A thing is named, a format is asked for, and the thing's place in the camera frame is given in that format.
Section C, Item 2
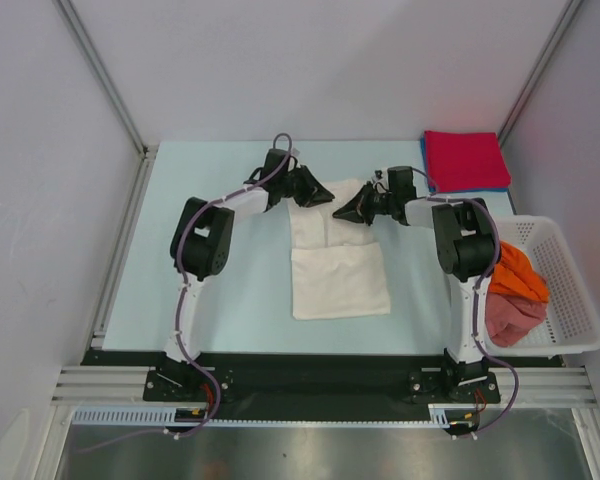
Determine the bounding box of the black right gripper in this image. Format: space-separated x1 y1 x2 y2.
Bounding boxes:
333 181 397 226

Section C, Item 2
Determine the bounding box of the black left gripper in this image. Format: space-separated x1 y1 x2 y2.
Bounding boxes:
277 165 333 208

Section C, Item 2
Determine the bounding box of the white t shirt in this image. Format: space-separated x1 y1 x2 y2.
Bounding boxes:
287 179 391 321

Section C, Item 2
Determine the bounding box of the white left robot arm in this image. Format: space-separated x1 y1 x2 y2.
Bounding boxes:
165 165 335 361

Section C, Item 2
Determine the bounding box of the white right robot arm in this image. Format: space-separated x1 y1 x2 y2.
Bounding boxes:
332 183 501 364

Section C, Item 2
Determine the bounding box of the folded red t shirt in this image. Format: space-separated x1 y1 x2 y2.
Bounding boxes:
422 130 511 193

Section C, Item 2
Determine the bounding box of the orange t shirt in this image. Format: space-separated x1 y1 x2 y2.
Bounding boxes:
488 242 550 303

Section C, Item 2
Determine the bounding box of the pink t shirt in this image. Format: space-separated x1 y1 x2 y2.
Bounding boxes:
485 293 548 347

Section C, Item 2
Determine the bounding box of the white plastic basket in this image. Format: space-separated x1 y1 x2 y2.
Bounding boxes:
486 215 600 357

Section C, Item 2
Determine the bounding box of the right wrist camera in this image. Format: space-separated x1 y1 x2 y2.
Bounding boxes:
371 166 417 201

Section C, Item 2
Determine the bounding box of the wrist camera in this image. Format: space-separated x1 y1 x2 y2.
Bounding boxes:
245 148 298 185
371 166 417 201

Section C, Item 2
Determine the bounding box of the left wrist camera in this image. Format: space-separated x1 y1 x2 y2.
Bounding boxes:
245 148 298 185

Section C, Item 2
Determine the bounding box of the aluminium frame post left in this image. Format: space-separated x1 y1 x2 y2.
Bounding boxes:
52 0 149 156

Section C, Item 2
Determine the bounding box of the aluminium frame post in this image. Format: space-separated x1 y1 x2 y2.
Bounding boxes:
52 0 149 156
497 0 587 147

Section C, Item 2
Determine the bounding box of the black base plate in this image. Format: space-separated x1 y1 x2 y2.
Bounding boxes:
81 349 564 414

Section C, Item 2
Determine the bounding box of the aluminium frame post right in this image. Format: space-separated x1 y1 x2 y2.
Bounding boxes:
497 0 587 147

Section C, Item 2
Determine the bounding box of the white slotted cable duct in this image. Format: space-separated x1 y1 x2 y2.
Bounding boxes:
73 404 477 429

